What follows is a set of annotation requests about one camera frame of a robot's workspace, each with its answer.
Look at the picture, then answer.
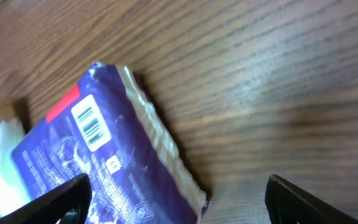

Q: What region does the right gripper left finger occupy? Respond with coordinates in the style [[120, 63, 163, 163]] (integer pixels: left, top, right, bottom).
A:
[[0, 174, 92, 224]]

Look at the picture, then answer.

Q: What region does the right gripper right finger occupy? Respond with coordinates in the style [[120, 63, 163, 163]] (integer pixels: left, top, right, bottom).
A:
[[265, 174, 358, 224]]

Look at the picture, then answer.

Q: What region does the purple snack package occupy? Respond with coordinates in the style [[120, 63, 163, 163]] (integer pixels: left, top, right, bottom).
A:
[[12, 62, 209, 224]]

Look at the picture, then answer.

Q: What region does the teal snack packet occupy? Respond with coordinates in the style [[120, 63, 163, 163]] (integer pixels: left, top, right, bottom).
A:
[[0, 118, 30, 217]]

